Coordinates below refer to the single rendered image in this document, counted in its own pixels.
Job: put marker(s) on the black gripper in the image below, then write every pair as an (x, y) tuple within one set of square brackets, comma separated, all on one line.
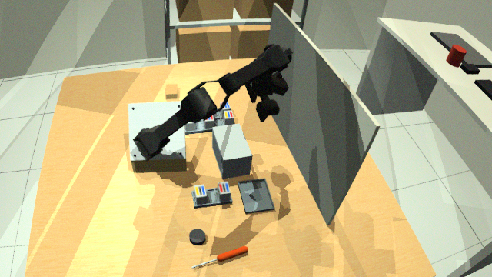
[(267, 106)]

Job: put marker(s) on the red-handled screwdriver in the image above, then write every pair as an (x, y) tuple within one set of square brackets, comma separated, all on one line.
[(227, 255)]

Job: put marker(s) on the grey flat panel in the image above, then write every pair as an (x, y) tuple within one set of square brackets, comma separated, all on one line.
[(327, 128)]

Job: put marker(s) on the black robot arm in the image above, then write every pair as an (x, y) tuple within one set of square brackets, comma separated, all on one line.
[(198, 105)]

